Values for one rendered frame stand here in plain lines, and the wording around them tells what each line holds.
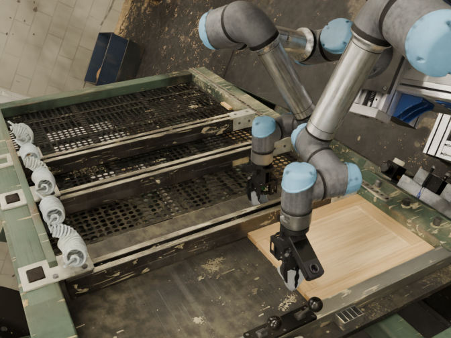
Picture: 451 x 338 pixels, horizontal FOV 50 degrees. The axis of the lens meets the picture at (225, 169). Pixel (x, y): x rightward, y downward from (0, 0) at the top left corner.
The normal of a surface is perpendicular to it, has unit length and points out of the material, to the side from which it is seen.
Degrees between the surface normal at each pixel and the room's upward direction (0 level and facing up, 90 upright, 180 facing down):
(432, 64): 83
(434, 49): 83
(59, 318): 59
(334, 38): 7
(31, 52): 90
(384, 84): 0
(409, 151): 0
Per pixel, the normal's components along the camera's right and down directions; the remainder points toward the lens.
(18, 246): 0.00, -0.86
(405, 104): -0.76, -0.22
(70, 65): 0.55, 0.29
